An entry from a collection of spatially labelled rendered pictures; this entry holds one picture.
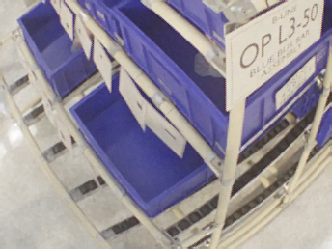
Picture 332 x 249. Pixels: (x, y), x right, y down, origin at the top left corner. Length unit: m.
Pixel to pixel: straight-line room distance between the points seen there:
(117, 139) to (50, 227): 0.86
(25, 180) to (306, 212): 1.34
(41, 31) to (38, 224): 0.92
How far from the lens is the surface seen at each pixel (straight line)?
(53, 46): 1.99
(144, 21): 1.47
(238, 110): 1.07
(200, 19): 1.03
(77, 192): 2.04
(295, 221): 2.45
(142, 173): 1.71
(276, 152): 1.72
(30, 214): 2.52
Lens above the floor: 2.28
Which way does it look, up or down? 61 degrees down
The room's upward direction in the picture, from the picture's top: 5 degrees counter-clockwise
